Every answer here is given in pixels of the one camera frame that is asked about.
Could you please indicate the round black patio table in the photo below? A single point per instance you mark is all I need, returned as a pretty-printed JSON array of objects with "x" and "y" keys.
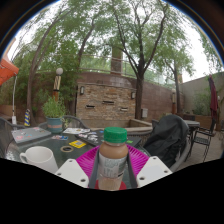
[{"x": 192, "y": 123}]

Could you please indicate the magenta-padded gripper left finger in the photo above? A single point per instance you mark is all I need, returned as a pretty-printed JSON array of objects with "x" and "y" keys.
[{"x": 71, "y": 172}]

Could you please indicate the white mug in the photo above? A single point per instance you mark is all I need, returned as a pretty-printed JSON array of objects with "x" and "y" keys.
[{"x": 41, "y": 158}]

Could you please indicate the leaning tree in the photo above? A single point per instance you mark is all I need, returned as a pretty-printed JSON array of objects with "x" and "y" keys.
[{"x": 31, "y": 86}]

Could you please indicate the white booklet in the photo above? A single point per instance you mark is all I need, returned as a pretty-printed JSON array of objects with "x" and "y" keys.
[{"x": 76, "y": 130}]

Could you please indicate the black metal chair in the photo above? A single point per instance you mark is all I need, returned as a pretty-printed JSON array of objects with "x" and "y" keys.
[{"x": 205, "y": 136}]

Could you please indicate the black laptop with stickers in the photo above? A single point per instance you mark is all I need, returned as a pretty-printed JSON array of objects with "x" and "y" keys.
[{"x": 90, "y": 137}]

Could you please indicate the brown drink bottle green cap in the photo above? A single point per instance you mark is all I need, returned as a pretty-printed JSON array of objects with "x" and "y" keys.
[{"x": 112, "y": 160}]

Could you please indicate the grey chair holding jacket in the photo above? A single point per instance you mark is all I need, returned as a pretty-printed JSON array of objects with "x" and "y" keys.
[{"x": 186, "y": 155}]

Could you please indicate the yellow card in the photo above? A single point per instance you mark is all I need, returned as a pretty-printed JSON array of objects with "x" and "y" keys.
[{"x": 77, "y": 144}]

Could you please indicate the closed maroon patio umbrella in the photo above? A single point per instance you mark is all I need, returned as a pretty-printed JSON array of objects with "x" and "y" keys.
[{"x": 213, "y": 98}]

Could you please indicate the dark-trunked tree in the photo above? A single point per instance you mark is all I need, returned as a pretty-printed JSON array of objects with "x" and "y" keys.
[{"x": 139, "y": 93}]

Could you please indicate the potted green plant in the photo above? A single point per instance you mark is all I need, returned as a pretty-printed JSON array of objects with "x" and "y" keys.
[{"x": 54, "y": 111}]

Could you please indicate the orange canopy tent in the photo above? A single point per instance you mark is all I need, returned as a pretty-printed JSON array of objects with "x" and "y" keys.
[{"x": 6, "y": 70}]

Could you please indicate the grey laptop with stickers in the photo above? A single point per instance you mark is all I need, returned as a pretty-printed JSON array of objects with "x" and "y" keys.
[{"x": 31, "y": 134}]

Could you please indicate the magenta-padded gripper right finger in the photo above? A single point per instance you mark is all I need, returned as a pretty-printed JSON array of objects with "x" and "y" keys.
[{"x": 154, "y": 170}]

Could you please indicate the black jacket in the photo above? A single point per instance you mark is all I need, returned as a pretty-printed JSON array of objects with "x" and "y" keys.
[{"x": 166, "y": 136}]

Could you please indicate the grey wall utility box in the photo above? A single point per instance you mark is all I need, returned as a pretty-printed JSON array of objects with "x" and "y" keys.
[{"x": 144, "y": 112}]

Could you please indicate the wall lantern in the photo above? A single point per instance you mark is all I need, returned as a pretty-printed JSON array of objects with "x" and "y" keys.
[
  {"x": 133, "y": 95},
  {"x": 82, "y": 90}
]

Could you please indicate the yellow blue striped bollard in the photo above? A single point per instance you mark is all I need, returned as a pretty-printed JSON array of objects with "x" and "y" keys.
[{"x": 27, "y": 118}]

